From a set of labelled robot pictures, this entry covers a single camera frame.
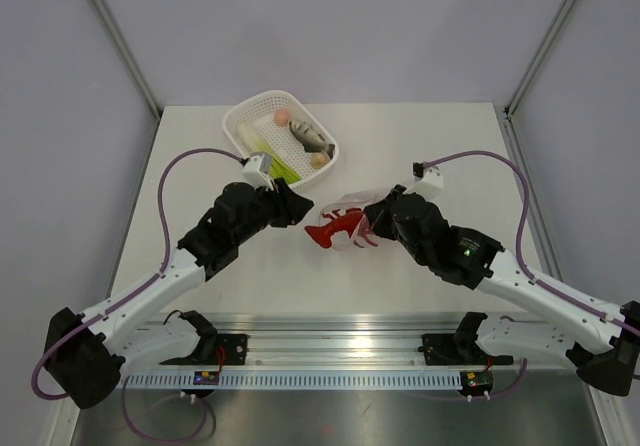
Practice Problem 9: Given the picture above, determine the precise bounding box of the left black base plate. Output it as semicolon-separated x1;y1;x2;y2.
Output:
161;333;249;366

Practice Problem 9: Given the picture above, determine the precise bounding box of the green toy leek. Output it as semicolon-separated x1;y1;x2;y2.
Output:
236;121;301;185

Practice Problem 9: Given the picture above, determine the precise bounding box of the right small circuit board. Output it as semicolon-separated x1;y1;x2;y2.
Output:
460;370;494;396

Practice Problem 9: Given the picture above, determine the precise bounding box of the aluminium frame post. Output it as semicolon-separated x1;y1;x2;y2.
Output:
88;0;163;125
504;0;580;121

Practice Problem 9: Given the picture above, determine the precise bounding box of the small circuit board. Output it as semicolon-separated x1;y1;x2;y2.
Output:
460;370;494;396
193;371;220;386

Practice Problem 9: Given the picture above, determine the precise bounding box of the left small circuit board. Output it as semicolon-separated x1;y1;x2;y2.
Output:
193;371;220;386

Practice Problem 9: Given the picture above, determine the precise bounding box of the white plastic basket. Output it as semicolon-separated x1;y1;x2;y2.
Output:
222;90;340;189

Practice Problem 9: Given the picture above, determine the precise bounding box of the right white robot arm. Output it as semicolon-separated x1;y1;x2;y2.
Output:
364;186;639;397

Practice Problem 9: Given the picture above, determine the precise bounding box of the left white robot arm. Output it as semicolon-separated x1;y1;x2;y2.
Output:
43;179;314;409

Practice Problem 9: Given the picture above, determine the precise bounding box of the aluminium mounting rail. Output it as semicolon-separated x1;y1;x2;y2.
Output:
137;310;551;370

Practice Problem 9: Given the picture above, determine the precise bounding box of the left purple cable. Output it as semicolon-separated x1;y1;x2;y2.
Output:
30;148;251;441

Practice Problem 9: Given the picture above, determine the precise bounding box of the pink toy egg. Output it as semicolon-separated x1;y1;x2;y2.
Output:
274;109;291;126

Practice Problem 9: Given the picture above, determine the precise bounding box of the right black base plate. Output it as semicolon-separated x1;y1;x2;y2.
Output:
418;333;514;366

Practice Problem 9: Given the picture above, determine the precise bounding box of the clear zip top bag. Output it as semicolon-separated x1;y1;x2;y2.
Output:
318;188;385;251

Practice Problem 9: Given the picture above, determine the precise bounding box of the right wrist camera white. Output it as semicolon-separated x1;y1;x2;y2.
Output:
407;162;444;201

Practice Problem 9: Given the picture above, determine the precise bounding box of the grey toy fish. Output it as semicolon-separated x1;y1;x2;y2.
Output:
288;119;335;158

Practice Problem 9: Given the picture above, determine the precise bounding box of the red toy lobster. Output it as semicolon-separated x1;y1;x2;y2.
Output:
304;208;378;251

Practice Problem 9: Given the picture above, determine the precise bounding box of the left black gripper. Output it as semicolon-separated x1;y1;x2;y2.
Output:
234;178;313;246

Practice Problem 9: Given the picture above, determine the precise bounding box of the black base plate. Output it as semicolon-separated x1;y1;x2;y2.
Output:
418;333;514;366
161;333;249;366

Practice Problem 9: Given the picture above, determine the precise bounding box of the right aluminium frame post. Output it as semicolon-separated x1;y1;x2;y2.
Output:
504;0;580;121

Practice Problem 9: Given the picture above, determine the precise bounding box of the white slotted cable duct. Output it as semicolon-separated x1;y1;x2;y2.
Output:
127;369;462;391

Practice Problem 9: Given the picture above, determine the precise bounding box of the left aluminium frame post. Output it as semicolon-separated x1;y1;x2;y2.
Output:
88;0;163;125

